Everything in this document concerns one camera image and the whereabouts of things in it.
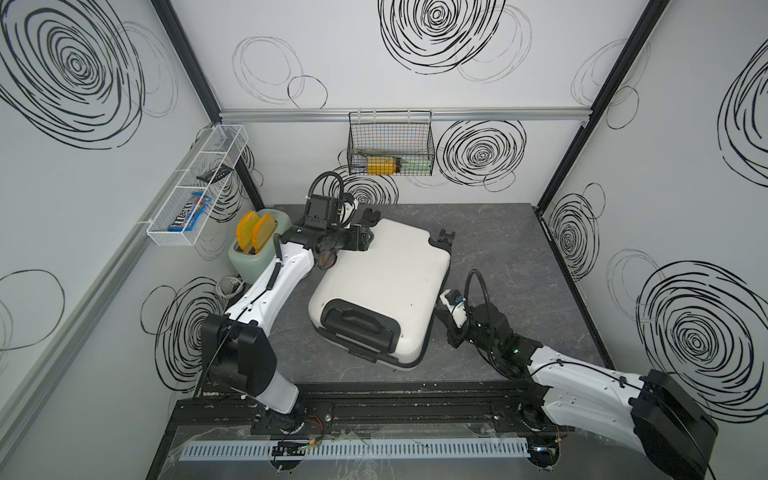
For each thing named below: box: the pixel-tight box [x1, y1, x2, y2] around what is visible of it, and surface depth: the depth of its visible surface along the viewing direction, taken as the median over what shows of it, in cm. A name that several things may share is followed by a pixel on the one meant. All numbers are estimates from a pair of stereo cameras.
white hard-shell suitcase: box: [308, 219, 455, 370], surface depth 75 cm
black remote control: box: [196, 163, 234, 184], surface depth 82 cm
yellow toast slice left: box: [235, 210, 261, 250], surface depth 88 cm
